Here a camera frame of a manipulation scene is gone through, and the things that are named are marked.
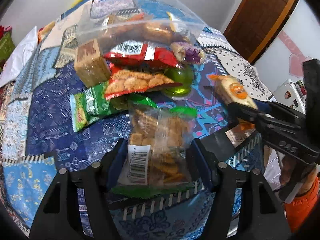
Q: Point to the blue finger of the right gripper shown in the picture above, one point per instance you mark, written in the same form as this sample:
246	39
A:
257	117
278	110

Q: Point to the green jelly cup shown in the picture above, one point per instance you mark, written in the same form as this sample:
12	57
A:
183	75

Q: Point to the patchwork patterned bedspread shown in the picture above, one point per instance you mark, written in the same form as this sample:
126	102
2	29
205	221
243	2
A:
52	176

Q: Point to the clear bag fried crackers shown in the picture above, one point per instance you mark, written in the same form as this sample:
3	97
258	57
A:
121	28

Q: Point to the white stickered device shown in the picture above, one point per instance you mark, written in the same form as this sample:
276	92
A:
290	94

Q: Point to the purple coconut roll pack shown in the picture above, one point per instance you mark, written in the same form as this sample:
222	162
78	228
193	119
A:
188	53

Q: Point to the white pillow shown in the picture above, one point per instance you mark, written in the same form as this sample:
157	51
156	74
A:
19	57

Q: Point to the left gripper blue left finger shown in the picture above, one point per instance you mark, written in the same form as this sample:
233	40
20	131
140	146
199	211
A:
112	163

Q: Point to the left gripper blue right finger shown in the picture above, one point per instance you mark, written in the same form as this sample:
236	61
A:
206	164

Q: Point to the brown square cake snack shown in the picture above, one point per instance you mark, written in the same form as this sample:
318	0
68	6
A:
89	65

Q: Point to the green snack packet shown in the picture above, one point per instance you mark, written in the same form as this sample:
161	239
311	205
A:
89	106

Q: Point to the green edged cracker bag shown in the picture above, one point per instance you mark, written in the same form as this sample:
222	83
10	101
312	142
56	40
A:
156	151

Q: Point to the brown wooden door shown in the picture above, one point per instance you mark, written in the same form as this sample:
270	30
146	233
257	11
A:
255	24

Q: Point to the green storage box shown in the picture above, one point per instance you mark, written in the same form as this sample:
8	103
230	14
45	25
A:
6	47

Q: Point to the clear plastic storage bin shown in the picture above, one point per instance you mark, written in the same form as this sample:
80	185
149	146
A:
184	23

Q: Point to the person right hand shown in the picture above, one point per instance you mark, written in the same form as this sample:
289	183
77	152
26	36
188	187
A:
295	171

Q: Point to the red barcode snack bag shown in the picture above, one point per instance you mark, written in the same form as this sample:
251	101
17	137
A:
135	54

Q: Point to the round biscuit stack pack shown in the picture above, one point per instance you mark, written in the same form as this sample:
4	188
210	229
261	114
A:
157	32

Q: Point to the orange label cake pack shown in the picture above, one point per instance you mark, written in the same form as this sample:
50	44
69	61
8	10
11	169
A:
230	90

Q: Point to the red broad bean bag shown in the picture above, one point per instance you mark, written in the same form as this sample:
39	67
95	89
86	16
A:
126	81

